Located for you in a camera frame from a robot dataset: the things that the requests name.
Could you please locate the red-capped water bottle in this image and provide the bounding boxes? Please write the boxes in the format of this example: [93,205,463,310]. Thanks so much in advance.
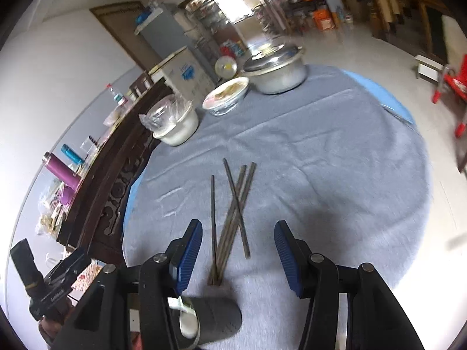
[106,84,129,107]

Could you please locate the small white stool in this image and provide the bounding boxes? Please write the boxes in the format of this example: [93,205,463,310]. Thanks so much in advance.
[414,54,448,81]

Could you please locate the clear round balloon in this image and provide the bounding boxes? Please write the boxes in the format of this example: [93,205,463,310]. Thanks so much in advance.
[215,57,239,80]

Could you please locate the blue table cover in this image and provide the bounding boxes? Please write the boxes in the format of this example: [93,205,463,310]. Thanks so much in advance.
[123,69,416,234]

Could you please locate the floral printed cloth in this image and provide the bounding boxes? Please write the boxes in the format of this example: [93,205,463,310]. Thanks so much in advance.
[69,258,103,301]

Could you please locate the grey tablecloth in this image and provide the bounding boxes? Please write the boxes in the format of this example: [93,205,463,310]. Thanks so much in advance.
[122,64,433,350]

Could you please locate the pile of snack packets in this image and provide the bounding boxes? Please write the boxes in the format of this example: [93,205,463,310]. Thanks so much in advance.
[34,181,75,239]

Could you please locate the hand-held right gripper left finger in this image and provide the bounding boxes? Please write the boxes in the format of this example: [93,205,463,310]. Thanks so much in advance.
[55,220,203,350]

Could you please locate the orange plastic crate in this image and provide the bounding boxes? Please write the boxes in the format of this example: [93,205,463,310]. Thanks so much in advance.
[313,9,335,30]

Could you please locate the grey cylindrical utensil holder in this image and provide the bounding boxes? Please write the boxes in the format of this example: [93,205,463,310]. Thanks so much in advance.
[168,296,243,348]

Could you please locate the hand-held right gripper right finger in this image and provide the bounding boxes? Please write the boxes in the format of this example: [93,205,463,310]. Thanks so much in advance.
[274,220,426,350]

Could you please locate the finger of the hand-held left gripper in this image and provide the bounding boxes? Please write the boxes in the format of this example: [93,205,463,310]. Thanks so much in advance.
[44,248,92,283]

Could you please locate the glass display cabinet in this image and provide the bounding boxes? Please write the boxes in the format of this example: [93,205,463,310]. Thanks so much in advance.
[184,0,236,61]

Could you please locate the teal bottle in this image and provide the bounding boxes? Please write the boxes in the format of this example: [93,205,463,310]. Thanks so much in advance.
[60,144,85,165]

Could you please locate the white chest freezer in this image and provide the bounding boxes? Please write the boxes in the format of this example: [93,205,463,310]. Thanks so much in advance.
[148,45,217,103]

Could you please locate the clear plastic bag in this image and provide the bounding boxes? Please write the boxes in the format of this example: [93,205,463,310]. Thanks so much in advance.
[139,94,193,132]

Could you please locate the person's left hand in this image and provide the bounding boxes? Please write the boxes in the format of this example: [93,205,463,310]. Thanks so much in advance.
[38,299,75,348]

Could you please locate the white bowl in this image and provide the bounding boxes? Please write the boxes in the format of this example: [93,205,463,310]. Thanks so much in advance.
[152,103,200,147]

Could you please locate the purple thermos bottle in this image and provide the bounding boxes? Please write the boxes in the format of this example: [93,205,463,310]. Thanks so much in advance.
[43,152,83,192]

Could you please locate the patterned bowl with food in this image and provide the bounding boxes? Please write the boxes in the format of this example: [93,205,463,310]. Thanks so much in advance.
[202,76,250,117]

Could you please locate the red metal chair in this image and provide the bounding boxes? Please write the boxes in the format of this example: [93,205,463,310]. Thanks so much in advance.
[432,64,467,139]

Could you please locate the metal pot lid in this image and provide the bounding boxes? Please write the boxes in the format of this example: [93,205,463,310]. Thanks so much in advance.
[243,43,304,74]

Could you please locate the brown wooden door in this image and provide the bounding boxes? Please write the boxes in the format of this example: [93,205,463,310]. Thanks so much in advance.
[89,1,161,74]

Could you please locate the grey refrigerator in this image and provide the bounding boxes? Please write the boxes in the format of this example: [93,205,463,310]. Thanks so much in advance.
[134,3,216,77]

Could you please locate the large metal pot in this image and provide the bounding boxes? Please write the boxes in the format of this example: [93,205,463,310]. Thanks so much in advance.
[244,49,308,95]

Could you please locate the brown wooden cabinet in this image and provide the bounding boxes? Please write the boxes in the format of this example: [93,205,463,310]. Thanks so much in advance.
[365,0,451,64]

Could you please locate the dark carved wooden sideboard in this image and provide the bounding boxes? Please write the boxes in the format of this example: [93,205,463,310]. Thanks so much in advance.
[56,76,176,267]

